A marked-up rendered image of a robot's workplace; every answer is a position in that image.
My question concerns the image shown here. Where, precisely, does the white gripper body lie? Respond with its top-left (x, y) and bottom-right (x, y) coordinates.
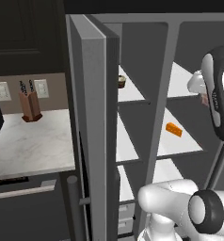
top-left (187, 70), bottom-right (209, 95)

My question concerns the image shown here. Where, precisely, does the grey fridge cabinet with shelves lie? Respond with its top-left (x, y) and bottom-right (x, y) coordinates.
top-left (85, 12), bottom-right (224, 241)

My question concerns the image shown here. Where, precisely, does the grey fridge door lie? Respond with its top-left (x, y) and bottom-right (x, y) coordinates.
top-left (203, 140), bottom-right (224, 193)

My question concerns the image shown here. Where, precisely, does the grey freezer door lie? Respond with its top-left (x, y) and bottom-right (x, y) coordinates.
top-left (65, 13), bottom-right (121, 241)

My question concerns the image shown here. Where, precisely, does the pale grey fridge drawer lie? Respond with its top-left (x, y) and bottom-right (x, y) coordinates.
top-left (118, 202), bottom-right (136, 218)
top-left (118, 217), bottom-right (136, 235)

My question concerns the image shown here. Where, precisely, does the pink food piece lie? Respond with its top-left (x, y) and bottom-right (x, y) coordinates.
top-left (200, 92), bottom-right (211, 107)

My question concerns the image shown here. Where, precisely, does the orange cheese wedge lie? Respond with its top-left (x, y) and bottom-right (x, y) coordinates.
top-left (165, 121), bottom-right (184, 138)

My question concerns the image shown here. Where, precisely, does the brown cupcake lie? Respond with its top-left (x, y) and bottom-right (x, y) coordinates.
top-left (118, 74), bottom-right (128, 89)

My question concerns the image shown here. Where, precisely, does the brown wooden knife block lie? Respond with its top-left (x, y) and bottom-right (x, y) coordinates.
top-left (18, 79), bottom-right (43, 123)

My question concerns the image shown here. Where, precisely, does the dark upper cupboard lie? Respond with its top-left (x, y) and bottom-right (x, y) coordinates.
top-left (0, 0), bottom-right (67, 77)

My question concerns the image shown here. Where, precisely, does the dark dishwasher front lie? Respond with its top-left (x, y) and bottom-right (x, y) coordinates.
top-left (0, 172), bottom-right (74, 241)

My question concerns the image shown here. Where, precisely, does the white wall outlet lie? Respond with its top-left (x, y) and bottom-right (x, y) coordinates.
top-left (0, 81), bottom-right (12, 103)
top-left (33, 78), bottom-right (50, 99)

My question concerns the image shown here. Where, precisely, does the grey freezer door handle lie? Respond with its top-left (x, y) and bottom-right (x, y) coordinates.
top-left (66, 175), bottom-right (91, 241)

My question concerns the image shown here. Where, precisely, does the grey dishwasher handle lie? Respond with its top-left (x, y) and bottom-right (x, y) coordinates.
top-left (0, 185), bottom-right (57, 201)

